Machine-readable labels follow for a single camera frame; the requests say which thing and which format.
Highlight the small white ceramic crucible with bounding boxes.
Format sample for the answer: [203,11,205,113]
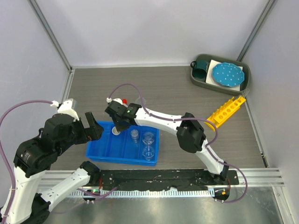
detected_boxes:
[111,127,121,135]

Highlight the small clear glass beaker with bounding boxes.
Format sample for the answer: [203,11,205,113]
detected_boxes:
[131,129,140,147]

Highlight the blue plastic divided bin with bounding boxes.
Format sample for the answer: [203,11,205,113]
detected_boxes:
[85,121,159,166]

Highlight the tall clear glass beaker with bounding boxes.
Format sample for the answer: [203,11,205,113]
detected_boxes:
[142,146,155,161]

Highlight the yellow test tube rack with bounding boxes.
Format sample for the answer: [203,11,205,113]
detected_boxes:
[207,96,246,128]

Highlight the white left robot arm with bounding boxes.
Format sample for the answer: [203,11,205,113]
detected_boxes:
[0,99,104,224]

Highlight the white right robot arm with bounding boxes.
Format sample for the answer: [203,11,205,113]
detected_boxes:
[105,98,229,184]

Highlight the dark green mug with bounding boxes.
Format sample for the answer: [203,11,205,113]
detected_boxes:
[190,60,209,79]

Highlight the blue polka dot plate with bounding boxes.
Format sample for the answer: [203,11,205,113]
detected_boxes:
[212,63,245,87]

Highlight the grey-green plastic tray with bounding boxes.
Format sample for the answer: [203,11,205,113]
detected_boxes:
[190,54,251,96]

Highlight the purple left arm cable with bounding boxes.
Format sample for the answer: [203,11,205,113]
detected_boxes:
[0,99,119,220]

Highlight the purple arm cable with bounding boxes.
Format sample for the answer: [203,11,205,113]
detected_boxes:
[0,99,119,220]
[107,83,249,203]

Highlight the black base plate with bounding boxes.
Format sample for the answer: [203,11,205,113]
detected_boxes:
[95,169,239,191]

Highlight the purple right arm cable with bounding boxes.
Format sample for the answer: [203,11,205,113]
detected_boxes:
[107,83,249,203]

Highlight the white slotted cable duct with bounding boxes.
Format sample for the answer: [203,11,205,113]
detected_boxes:
[67,188,214,198]

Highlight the aluminium frame rail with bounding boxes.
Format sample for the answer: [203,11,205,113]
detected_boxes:
[233,167,285,187]

